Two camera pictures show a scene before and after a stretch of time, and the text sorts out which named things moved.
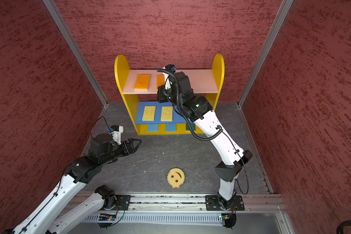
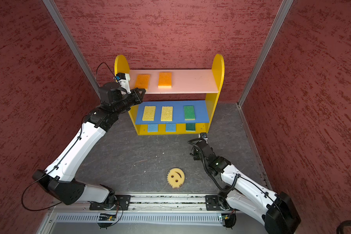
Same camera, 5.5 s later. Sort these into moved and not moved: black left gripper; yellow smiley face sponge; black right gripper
Moved: black left gripper; black right gripper
Not moved: yellow smiley face sponge
